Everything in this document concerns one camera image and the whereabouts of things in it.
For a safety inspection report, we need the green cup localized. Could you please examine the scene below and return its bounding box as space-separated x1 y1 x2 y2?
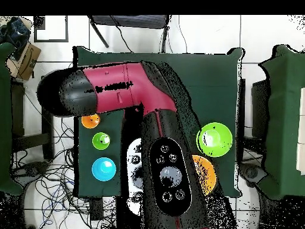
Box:
92 132 111 151

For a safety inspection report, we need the black floor cable tangle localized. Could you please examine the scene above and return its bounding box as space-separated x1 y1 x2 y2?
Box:
11 61 117 229

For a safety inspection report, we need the green covered side table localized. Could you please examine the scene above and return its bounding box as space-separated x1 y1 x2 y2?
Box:
258 44 305 200
0 42 24 196

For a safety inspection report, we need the white board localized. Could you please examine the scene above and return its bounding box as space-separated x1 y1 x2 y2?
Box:
295 87 305 176

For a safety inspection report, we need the dark blue bag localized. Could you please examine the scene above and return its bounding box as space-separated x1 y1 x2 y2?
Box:
0 17 32 60

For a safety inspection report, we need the cardboard box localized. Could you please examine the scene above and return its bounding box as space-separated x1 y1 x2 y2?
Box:
5 42 42 81

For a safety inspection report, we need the large yellow bowl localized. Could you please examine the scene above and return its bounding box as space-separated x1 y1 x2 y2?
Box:
191 154 218 197

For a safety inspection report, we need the grey base foot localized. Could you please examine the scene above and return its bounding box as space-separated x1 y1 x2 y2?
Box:
238 162 267 187
13 161 49 178

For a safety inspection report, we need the green bowl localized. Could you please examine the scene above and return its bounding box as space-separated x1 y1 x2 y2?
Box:
195 122 234 158

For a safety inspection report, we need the light blue bowl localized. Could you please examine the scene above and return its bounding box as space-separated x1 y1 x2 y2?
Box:
91 157 117 182

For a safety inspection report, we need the black floor box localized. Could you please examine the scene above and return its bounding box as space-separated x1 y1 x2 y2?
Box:
89 197 104 221

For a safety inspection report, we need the dark green tablecloth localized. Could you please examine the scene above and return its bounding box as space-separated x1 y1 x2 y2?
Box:
72 45 244 199

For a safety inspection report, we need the orange cup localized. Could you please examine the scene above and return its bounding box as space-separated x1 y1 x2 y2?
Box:
81 113 101 129

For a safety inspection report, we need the black square frame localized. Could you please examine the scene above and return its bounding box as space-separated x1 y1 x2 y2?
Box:
33 16 69 43

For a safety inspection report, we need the black table stand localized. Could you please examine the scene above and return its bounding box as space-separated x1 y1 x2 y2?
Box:
11 75 55 160
238 78 270 153

